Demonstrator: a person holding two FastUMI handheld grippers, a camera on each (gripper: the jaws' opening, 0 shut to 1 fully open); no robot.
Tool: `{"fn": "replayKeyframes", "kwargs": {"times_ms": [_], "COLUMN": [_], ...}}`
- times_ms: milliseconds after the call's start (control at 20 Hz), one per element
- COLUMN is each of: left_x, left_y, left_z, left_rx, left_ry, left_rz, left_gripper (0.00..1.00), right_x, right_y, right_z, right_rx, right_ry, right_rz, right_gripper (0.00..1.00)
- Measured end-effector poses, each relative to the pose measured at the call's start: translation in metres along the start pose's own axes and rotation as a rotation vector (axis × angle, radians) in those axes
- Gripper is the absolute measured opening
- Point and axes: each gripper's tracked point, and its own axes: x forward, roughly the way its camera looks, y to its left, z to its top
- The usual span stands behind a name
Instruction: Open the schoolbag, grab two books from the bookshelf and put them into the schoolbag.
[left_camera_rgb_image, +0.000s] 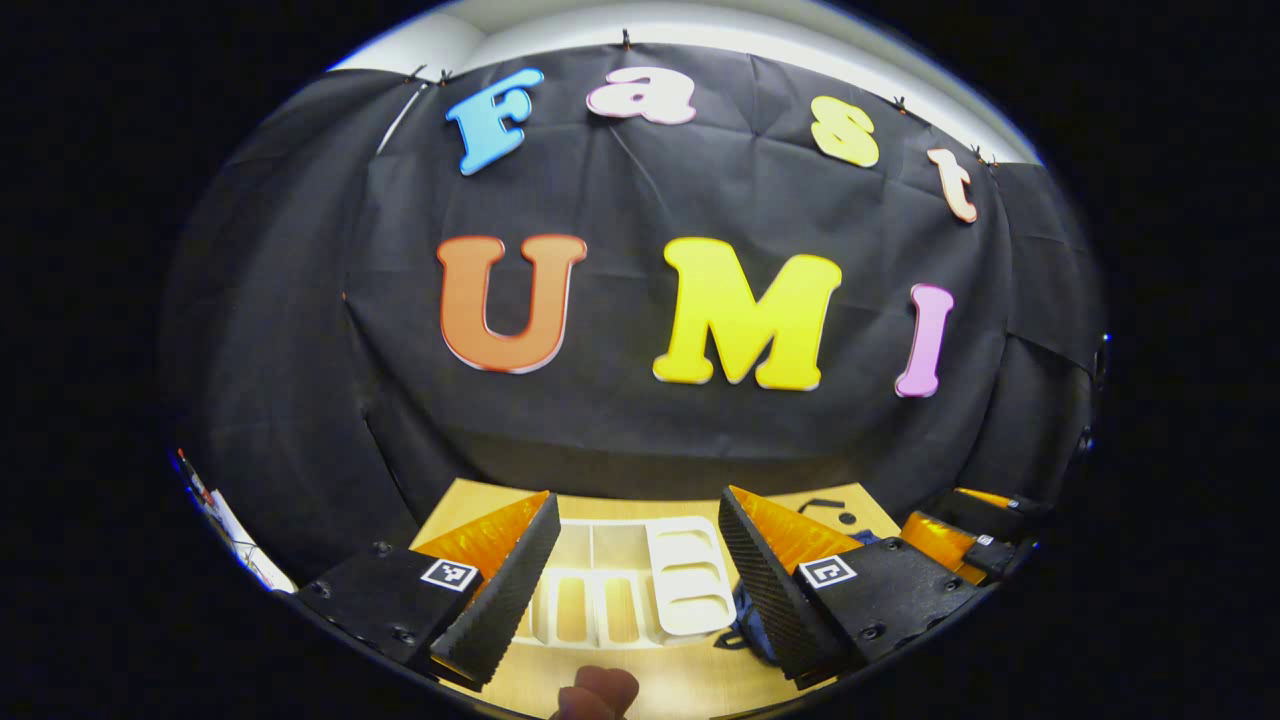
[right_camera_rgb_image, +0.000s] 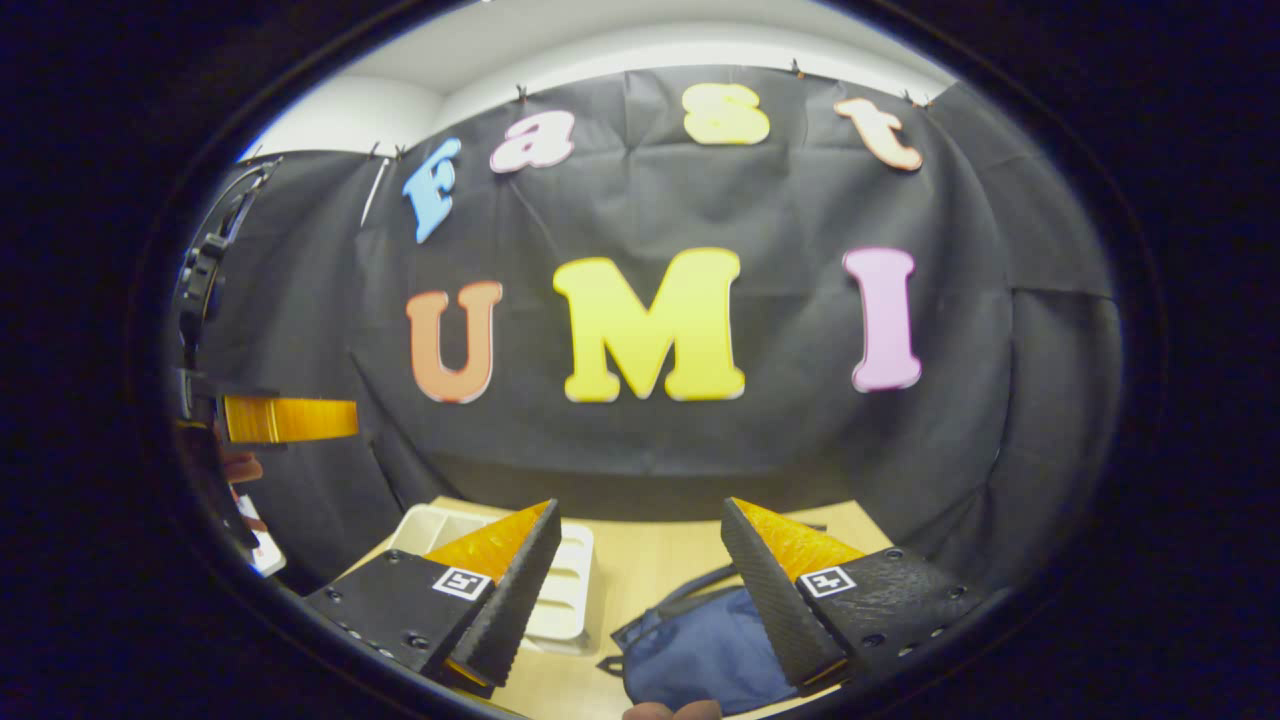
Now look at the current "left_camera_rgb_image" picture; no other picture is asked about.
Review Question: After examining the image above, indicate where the black backdrop cloth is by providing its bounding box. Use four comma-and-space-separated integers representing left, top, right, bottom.
160, 42, 1106, 586

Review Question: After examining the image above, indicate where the cream plastic bookshelf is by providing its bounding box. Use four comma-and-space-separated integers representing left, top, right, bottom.
520, 514, 739, 651

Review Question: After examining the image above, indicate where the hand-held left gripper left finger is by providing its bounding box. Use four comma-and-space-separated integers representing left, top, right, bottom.
294, 490, 564, 693

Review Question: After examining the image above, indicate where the blue and grey schoolbag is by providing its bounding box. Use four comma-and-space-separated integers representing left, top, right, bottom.
715, 530, 909, 669

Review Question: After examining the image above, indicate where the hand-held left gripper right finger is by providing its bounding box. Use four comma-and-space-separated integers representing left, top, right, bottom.
717, 485, 981, 692

